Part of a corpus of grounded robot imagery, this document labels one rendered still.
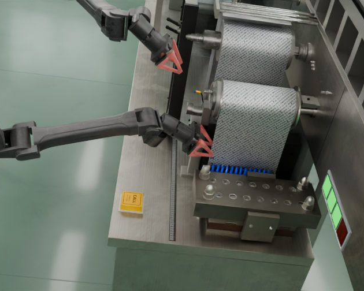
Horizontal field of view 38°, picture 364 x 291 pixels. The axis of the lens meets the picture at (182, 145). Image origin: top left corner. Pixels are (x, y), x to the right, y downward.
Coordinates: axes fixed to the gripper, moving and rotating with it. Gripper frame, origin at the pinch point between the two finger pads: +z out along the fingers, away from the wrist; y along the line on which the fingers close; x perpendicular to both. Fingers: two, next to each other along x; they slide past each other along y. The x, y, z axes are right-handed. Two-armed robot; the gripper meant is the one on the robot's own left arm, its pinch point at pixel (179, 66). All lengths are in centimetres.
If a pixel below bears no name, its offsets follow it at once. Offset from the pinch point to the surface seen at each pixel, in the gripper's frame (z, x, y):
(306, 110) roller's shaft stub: 38.9, 20.4, 0.8
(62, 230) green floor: 51, -132, -54
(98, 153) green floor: 58, -125, -123
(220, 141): 27.1, -6.3, 5.8
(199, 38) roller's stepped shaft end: 5.4, 3.8, -23.6
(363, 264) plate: 45, 20, 61
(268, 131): 34.2, 7.9, 5.7
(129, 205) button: 19.8, -39.3, 18.9
